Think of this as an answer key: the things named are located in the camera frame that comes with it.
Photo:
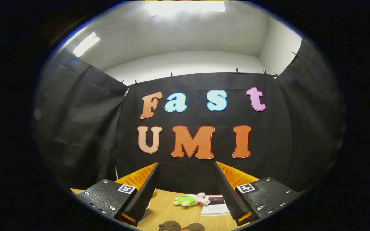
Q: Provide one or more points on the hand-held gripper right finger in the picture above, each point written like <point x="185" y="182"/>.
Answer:
<point x="228" y="192"/>

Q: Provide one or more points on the white book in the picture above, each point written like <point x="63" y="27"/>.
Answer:
<point x="215" y="208"/>

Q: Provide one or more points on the brown fuzzy shoe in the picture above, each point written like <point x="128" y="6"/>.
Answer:
<point x="169" y="226"/>
<point x="194" y="227"/>

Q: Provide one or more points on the ceiling light panel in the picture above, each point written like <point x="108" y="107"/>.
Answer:
<point x="86" y="44"/>
<point x="185" y="7"/>

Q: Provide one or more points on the black backdrop cloth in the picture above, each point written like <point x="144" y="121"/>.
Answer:
<point x="198" y="173"/>

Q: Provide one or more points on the plain black side cloth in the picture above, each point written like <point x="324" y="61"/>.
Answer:
<point x="313" y="122"/>
<point x="82" y="122"/>

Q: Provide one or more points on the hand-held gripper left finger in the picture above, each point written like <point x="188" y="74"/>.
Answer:
<point x="146" y="192"/>

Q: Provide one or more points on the green and pink plush toy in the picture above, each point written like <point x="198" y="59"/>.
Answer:
<point x="186" y="201"/>

